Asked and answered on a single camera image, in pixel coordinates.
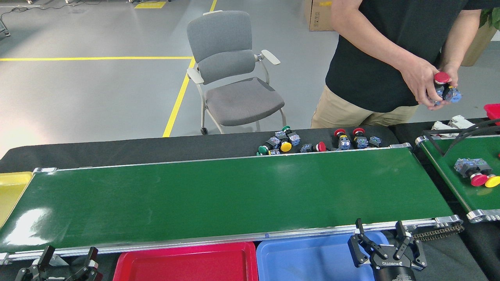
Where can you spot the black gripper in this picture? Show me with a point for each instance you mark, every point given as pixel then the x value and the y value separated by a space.
pixel 394 271

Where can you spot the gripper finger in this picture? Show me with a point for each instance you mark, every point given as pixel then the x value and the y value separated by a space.
pixel 31 273
pixel 88 273

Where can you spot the red mushroom push-button switch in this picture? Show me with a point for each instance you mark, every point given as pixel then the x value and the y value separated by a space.
pixel 478 180
pixel 442 78

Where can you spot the person's left forearm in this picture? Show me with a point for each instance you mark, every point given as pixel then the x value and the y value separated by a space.
pixel 461 39

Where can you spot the person's right forearm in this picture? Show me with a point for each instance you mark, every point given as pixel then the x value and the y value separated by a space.
pixel 371 43

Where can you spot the yellow plastic tray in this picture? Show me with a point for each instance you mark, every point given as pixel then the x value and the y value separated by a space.
pixel 11 195

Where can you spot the blue plastic tray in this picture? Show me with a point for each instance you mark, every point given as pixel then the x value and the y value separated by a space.
pixel 304 261

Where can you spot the red plastic tray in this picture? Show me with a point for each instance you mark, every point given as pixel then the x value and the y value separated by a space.
pixel 187 265

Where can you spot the green conveyor belt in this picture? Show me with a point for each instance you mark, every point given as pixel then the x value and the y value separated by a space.
pixel 234 195
pixel 480 199

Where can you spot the person's right hand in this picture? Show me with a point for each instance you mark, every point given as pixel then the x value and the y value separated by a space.
pixel 420 80

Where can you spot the person's left hand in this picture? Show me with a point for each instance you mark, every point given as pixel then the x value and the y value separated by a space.
pixel 454 74

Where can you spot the red plastic bin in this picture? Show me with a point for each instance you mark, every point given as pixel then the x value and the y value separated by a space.
pixel 494 111

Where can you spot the person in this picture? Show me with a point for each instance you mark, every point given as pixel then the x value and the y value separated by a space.
pixel 390 47

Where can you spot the potted plant brown pot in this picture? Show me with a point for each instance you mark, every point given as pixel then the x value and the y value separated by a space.
pixel 478 47

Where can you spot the cardboard box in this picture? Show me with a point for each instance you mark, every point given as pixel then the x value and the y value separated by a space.
pixel 320 19

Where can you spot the grey office chair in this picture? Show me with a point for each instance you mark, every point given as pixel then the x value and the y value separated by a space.
pixel 222 35

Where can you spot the blue-grey switch block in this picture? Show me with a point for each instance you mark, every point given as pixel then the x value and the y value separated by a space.
pixel 375 141

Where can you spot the blue switch contact block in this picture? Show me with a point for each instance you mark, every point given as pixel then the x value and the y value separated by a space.
pixel 274 152

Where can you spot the green mushroom push-button switch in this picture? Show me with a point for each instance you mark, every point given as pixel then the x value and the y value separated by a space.
pixel 263 150

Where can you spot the metal frame stand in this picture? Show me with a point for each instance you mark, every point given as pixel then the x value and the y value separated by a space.
pixel 6 33

